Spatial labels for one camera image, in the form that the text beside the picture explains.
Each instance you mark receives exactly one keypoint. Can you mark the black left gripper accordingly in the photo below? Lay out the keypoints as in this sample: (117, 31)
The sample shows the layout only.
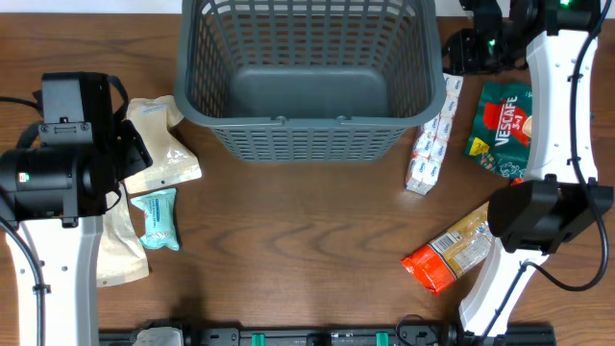
(134, 155)

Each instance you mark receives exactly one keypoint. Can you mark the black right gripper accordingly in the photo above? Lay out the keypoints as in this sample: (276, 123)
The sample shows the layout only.
(465, 53)

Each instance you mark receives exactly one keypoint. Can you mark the beige paper pouch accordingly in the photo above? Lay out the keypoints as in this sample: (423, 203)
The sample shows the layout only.
(121, 256)
(173, 163)

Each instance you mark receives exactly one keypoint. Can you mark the green Nescafe coffee bag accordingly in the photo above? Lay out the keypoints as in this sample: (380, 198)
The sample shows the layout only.
(500, 138)

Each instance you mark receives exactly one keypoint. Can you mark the teal wet wipes pack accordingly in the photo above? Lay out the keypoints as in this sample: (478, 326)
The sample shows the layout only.
(158, 209)

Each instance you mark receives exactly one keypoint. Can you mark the white tissue pack box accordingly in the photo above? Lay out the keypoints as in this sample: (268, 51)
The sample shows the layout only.
(431, 142)

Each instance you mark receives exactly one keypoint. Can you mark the dark grey plastic basket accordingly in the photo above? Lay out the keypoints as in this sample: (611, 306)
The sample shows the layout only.
(309, 80)

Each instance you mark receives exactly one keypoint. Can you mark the red spaghetti pasta packet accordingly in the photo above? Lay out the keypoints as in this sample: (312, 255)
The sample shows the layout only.
(441, 262)

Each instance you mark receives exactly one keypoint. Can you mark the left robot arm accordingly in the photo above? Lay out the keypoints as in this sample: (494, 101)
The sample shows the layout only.
(54, 188)

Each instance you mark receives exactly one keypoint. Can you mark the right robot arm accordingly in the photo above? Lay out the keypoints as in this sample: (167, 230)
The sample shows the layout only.
(560, 195)

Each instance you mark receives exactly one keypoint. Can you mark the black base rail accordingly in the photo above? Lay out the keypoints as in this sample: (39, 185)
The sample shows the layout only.
(409, 333)

